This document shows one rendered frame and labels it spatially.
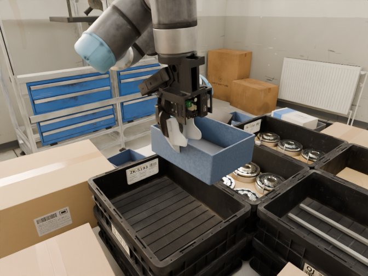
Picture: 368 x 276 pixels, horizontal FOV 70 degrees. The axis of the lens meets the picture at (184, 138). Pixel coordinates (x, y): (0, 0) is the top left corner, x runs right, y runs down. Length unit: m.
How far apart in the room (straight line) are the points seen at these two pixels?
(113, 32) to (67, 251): 0.52
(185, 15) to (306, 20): 3.83
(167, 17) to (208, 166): 0.28
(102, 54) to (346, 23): 3.72
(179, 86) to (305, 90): 3.74
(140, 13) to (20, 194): 0.64
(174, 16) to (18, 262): 0.64
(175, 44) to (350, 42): 3.67
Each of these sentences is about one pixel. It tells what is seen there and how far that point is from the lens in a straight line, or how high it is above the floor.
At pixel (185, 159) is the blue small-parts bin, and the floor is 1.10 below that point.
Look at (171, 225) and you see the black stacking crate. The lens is 0.80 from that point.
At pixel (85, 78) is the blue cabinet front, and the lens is 2.56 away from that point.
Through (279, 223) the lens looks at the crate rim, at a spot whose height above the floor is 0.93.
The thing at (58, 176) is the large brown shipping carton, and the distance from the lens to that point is 0.96.
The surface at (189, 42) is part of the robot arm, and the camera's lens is 0.45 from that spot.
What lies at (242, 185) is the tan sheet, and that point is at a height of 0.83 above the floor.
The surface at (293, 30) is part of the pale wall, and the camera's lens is 4.32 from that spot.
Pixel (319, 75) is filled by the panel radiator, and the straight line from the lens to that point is 4.07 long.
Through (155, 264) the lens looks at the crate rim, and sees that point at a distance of 0.59.
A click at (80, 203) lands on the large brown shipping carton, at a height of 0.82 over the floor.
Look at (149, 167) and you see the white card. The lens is 0.93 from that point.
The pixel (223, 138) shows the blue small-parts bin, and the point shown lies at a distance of 0.67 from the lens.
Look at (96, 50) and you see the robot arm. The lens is 0.52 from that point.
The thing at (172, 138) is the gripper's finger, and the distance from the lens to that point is 0.54.
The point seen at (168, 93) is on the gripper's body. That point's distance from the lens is 0.47.
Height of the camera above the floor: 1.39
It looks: 26 degrees down
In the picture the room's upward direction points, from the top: straight up
